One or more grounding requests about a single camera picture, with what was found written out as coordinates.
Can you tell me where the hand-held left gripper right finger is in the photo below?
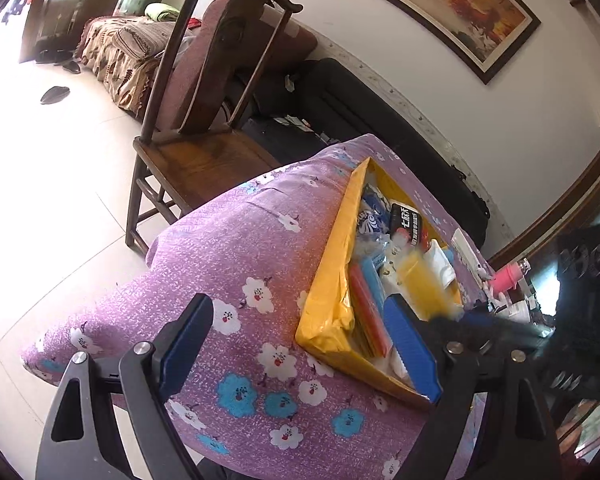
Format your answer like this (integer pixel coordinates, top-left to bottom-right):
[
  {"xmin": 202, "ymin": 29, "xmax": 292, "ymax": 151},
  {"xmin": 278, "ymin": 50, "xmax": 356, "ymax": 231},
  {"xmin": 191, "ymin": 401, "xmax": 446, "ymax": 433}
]
[{"xmin": 383, "ymin": 294, "xmax": 563, "ymax": 480}]

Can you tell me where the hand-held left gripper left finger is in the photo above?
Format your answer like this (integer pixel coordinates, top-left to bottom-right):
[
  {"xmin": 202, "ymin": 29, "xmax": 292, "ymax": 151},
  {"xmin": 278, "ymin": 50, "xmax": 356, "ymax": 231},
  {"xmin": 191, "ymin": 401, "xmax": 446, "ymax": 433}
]
[{"xmin": 35, "ymin": 292, "xmax": 216, "ymax": 480}]

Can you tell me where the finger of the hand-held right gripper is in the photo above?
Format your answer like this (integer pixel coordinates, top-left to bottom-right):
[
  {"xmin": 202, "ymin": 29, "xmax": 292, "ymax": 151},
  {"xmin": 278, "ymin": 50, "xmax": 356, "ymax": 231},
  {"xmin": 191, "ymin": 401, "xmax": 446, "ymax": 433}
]
[{"xmin": 429, "ymin": 307, "xmax": 557, "ymax": 357}]

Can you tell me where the orange blue packet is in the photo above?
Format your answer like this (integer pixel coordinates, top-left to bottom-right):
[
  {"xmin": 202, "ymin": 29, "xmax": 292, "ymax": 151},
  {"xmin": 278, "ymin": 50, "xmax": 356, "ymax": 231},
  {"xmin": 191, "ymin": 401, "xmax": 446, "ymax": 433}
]
[{"xmin": 348, "ymin": 261, "xmax": 395, "ymax": 357}]

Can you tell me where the yellow packet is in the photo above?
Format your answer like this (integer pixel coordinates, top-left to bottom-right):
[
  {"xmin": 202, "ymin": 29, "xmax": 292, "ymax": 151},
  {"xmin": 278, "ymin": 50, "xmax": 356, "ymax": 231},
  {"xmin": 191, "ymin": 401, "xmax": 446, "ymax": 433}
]
[{"xmin": 396, "ymin": 251, "xmax": 464, "ymax": 322}]

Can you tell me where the cardboard box with yellow tape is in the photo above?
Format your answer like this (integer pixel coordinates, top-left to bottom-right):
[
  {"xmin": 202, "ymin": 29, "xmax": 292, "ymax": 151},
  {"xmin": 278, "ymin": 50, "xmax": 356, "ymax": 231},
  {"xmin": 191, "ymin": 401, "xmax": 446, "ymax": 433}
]
[{"xmin": 293, "ymin": 156, "xmax": 469, "ymax": 412}]

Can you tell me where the clear plastic packet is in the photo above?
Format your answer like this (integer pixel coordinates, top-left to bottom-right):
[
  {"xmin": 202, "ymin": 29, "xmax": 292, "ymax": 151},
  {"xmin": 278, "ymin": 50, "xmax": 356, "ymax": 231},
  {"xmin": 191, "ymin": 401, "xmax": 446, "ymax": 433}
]
[{"xmin": 354, "ymin": 236, "xmax": 397, "ymax": 262}]

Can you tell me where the blue white printed bag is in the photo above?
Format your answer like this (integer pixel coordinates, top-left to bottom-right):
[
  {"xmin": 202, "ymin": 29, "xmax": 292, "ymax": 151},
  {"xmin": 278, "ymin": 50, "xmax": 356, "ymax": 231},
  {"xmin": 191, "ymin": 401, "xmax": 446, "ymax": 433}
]
[{"xmin": 357, "ymin": 184, "xmax": 394, "ymax": 239}]

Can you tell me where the pink cup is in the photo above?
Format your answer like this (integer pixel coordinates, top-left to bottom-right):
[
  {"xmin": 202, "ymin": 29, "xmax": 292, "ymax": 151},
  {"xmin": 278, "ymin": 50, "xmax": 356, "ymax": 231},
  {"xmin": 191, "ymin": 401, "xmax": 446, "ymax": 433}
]
[{"xmin": 487, "ymin": 258, "xmax": 529, "ymax": 295}]

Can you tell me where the white power strip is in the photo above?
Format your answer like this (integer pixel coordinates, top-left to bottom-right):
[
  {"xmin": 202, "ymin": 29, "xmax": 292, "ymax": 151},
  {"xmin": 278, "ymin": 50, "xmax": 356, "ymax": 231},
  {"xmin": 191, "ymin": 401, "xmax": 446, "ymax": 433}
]
[{"xmin": 449, "ymin": 228, "xmax": 492, "ymax": 282}]

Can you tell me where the white plastic bag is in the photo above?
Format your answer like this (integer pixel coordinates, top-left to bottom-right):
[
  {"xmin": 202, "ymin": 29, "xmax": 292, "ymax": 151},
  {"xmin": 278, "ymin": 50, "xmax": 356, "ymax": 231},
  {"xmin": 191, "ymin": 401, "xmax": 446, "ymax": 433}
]
[{"xmin": 422, "ymin": 239, "xmax": 459, "ymax": 292}]

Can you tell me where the purple floral tablecloth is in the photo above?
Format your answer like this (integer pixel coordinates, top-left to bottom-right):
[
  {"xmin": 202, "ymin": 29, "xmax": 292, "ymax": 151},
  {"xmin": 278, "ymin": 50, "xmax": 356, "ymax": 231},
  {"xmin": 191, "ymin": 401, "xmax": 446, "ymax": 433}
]
[{"xmin": 20, "ymin": 133, "xmax": 497, "ymax": 480}]

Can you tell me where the black snack packet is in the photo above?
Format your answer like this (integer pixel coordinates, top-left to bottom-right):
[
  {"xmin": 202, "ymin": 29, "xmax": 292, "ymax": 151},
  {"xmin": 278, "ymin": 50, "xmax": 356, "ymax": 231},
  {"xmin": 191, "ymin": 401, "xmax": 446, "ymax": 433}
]
[{"xmin": 387, "ymin": 202, "xmax": 427, "ymax": 249}]

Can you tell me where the dark wooden chair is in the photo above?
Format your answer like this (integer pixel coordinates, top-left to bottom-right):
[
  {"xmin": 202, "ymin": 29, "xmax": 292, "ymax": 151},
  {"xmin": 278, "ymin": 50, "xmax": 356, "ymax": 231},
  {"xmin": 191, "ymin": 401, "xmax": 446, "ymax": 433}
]
[{"xmin": 124, "ymin": 0, "xmax": 304, "ymax": 257}]

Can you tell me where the black sofa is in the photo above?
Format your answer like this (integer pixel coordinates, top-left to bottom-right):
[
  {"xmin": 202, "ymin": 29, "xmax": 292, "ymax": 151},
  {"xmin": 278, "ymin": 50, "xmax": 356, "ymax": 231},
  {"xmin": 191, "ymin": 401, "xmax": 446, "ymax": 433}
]
[{"xmin": 224, "ymin": 57, "xmax": 492, "ymax": 249}]

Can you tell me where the black slipper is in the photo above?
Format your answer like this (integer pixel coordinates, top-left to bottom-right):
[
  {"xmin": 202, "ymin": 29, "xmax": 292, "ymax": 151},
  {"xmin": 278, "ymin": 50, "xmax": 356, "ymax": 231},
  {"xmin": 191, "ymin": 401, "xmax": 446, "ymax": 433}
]
[{"xmin": 39, "ymin": 85, "xmax": 71, "ymax": 106}]

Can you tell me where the maroon sofa cushion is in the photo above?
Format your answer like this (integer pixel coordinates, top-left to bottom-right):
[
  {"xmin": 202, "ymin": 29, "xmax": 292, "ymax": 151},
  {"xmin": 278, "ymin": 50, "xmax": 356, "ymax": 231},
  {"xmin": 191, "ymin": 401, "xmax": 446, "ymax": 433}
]
[{"xmin": 172, "ymin": 0, "xmax": 318, "ymax": 133}]

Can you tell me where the brown patterned bed cover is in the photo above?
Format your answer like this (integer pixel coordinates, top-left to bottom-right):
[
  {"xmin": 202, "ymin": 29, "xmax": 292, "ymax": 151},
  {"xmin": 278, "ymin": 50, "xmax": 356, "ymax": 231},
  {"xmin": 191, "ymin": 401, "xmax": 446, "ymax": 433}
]
[{"xmin": 76, "ymin": 14, "xmax": 202, "ymax": 117}]

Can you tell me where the row of dark shoes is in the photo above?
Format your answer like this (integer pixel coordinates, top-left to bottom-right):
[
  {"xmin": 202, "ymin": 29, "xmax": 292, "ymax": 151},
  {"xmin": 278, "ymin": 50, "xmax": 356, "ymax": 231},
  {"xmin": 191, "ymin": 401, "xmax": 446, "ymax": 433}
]
[{"xmin": 34, "ymin": 46, "xmax": 84, "ymax": 74}]

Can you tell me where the green pillow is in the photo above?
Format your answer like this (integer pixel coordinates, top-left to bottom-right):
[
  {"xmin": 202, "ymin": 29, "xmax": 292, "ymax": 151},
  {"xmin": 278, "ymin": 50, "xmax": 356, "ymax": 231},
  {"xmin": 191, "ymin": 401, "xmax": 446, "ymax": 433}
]
[{"xmin": 143, "ymin": 2, "xmax": 179, "ymax": 24}]

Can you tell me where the wooden window frame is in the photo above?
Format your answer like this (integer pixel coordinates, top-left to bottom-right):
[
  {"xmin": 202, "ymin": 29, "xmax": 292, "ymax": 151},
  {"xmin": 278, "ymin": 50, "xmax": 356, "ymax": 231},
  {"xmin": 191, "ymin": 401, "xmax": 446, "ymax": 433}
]
[{"xmin": 485, "ymin": 129, "xmax": 600, "ymax": 282}]

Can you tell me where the framed wall painting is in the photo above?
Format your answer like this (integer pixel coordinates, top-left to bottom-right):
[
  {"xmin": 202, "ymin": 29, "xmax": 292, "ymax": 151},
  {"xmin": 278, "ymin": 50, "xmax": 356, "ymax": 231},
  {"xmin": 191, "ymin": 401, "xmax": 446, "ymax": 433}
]
[{"xmin": 304, "ymin": 0, "xmax": 542, "ymax": 86}]

